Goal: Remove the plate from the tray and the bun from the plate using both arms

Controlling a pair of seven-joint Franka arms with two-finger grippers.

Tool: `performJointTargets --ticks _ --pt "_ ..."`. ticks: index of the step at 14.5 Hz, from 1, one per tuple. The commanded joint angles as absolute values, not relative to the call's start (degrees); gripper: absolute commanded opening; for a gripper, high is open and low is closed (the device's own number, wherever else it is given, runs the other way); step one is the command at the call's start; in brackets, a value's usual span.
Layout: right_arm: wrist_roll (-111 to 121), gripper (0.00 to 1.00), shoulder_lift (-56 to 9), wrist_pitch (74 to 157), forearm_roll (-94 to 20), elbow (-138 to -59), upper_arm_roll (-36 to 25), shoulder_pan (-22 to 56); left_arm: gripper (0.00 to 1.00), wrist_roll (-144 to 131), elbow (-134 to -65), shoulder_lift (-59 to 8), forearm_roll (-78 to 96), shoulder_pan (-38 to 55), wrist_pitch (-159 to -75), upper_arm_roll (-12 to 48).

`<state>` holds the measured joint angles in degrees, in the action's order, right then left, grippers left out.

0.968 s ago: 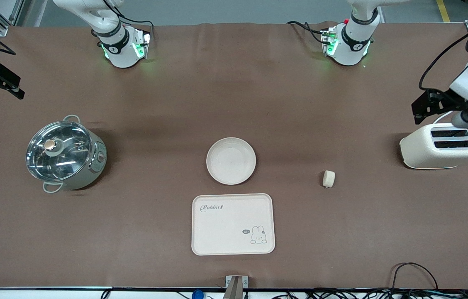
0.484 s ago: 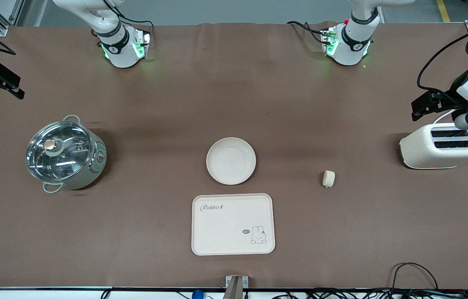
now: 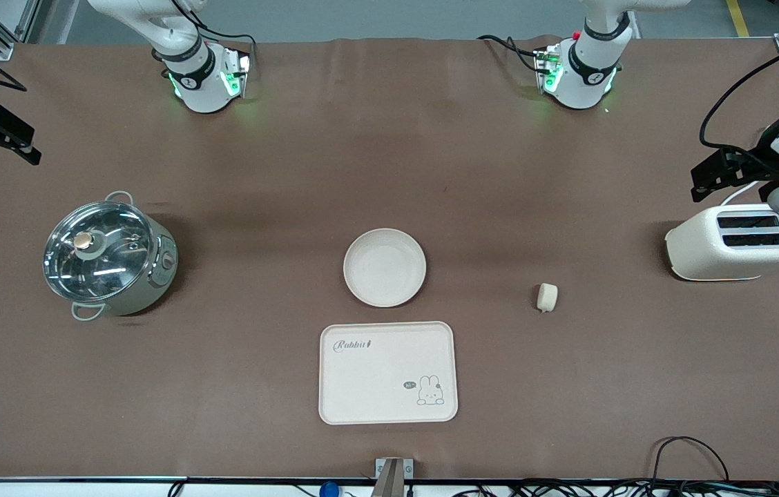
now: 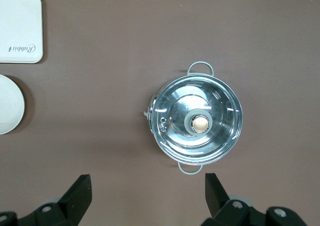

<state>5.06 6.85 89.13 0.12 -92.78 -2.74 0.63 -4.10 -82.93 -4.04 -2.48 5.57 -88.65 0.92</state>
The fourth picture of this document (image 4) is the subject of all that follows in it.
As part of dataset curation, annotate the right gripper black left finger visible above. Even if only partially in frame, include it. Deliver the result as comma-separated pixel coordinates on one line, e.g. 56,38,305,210
0,174,93,226

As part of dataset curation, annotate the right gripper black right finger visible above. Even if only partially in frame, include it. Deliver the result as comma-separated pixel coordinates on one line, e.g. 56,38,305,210
202,172,309,226

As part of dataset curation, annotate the cream round plate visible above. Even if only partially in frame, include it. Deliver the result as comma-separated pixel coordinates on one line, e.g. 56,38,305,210
0,74,26,136

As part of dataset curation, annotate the steel electric cooking pot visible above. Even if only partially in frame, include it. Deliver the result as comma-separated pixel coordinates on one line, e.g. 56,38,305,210
143,61,243,175

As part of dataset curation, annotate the glass pot lid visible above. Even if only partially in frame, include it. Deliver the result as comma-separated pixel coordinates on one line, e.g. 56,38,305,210
149,74,243,165

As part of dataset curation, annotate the brown table cover mat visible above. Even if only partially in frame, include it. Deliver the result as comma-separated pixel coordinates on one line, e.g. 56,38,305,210
0,0,320,226

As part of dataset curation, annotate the cream rabbit print tray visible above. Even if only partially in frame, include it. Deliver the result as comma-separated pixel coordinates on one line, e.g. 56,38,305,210
0,0,47,64

